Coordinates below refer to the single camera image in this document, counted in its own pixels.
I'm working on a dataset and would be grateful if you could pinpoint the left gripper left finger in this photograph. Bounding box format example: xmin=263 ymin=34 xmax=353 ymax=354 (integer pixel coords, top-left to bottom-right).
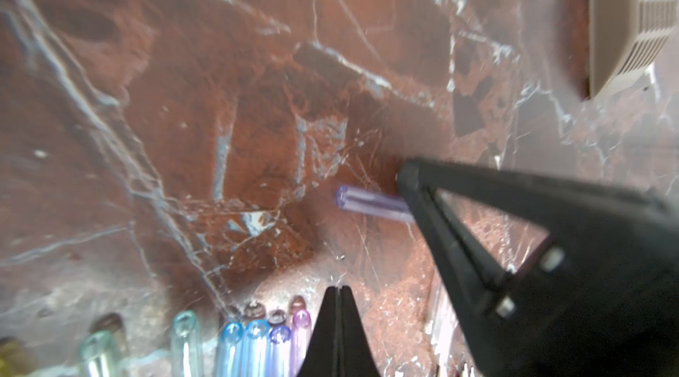
xmin=298 ymin=287 xmax=341 ymax=377

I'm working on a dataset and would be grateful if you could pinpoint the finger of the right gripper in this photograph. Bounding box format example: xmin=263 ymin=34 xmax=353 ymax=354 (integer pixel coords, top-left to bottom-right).
xmin=397 ymin=159 xmax=678 ymax=376

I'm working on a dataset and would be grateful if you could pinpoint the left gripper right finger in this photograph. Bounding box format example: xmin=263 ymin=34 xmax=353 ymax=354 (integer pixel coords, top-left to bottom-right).
xmin=341 ymin=286 xmax=379 ymax=377

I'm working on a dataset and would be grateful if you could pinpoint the violet pencil cap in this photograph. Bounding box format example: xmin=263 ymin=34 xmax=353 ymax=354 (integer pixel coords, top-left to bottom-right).
xmin=290 ymin=309 xmax=312 ymax=376

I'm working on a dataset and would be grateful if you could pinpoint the purple pencil cap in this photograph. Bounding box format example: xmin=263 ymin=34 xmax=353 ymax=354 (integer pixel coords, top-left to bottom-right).
xmin=265 ymin=326 xmax=292 ymax=377

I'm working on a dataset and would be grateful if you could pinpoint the blue tinted pencil cap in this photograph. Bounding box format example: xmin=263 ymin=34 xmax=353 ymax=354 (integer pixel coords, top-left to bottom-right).
xmin=242 ymin=320 xmax=271 ymax=377

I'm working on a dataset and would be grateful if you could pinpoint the brownish clear pencil cap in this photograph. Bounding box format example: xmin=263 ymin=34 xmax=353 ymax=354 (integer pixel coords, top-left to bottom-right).
xmin=243 ymin=300 xmax=267 ymax=322

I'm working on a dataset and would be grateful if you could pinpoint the magenta pencil cap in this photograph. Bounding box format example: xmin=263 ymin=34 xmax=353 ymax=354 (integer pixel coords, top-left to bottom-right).
xmin=335 ymin=185 xmax=416 ymax=223

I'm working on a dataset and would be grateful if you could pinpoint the yellow pencil cap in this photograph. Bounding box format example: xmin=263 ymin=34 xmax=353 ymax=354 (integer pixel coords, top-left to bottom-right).
xmin=0 ymin=337 xmax=39 ymax=377

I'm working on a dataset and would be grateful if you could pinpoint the lilac pencil cap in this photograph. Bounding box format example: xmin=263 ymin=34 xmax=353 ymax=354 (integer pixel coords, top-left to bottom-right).
xmin=267 ymin=309 xmax=288 ymax=327

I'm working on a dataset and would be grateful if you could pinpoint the brown slotted plastic piece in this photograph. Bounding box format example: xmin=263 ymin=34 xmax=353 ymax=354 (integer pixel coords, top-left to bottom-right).
xmin=588 ymin=0 xmax=678 ymax=99

